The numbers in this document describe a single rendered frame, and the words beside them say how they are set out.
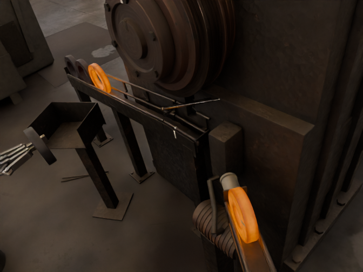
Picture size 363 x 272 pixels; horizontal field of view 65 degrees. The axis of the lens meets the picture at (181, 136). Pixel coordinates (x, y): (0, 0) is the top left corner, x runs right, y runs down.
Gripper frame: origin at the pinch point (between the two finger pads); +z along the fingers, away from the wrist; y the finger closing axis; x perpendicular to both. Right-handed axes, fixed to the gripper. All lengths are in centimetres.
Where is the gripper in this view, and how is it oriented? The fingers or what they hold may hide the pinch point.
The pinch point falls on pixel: (37, 143)
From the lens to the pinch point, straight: 115.8
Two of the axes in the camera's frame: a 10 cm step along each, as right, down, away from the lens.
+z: 7.2, -5.7, 4.0
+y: 6.7, 4.1, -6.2
